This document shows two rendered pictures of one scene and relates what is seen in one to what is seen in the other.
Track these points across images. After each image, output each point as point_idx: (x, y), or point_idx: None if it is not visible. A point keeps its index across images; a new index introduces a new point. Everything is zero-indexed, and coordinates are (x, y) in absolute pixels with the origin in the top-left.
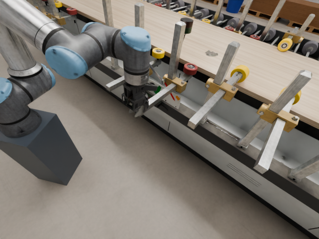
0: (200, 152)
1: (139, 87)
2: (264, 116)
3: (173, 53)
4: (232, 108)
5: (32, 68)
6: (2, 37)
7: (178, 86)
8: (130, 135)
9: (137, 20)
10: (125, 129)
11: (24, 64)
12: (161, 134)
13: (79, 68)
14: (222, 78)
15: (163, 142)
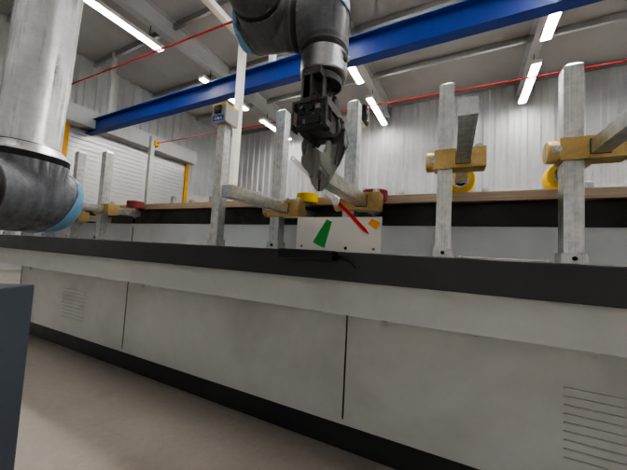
0: (463, 451)
1: (334, 76)
2: (566, 152)
3: (351, 144)
4: (480, 250)
5: (50, 149)
6: (34, 67)
7: (370, 195)
8: (226, 467)
9: (280, 129)
10: (209, 454)
11: (41, 131)
12: (324, 449)
13: None
14: (452, 135)
15: (337, 469)
